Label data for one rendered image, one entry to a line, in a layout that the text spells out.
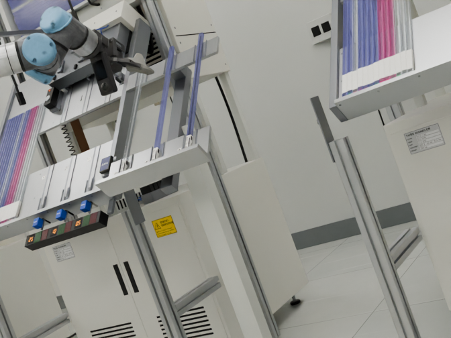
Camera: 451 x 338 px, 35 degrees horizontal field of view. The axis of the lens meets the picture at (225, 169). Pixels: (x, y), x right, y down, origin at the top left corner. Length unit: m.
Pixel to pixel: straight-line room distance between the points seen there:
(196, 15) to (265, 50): 1.16
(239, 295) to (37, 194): 0.77
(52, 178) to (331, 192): 1.94
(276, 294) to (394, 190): 1.28
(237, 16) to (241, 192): 1.56
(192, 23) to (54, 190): 0.90
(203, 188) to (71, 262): 0.85
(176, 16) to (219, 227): 0.98
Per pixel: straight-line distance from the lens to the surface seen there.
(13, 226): 2.46
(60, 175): 2.39
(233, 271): 2.11
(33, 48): 1.75
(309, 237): 4.06
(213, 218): 2.09
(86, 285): 2.76
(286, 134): 3.98
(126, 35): 2.53
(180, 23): 2.76
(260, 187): 2.84
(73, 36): 1.91
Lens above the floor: 0.73
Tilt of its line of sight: 2 degrees down
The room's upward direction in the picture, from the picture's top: 20 degrees counter-clockwise
